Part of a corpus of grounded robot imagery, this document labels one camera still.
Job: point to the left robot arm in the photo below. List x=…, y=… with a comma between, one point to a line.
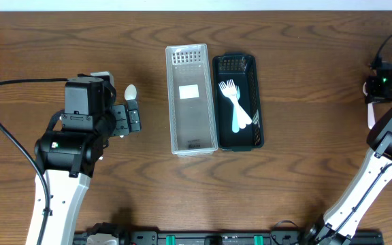
x=67, y=152

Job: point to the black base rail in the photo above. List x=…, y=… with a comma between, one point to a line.
x=106, y=233

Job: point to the black perforated plastic basket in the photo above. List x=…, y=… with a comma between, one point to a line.
x=242, y=69

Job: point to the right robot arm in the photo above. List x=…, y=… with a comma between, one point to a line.
x=339, y=224

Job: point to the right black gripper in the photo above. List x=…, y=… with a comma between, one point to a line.
x=378, y=93

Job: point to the white plastic spoon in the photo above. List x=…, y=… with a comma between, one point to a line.
x=130, y=93
x=371, y=121

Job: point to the white perforated plastic basket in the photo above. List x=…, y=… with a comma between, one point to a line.
x=192, y=121

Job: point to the white label sticker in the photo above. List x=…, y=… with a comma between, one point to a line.
x=188, y=91

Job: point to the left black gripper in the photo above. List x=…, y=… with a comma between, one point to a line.
x=122, y=120

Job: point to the white plastic fork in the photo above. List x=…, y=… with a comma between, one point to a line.
x=231, y=94
x=222, y=86
x=235, y=125

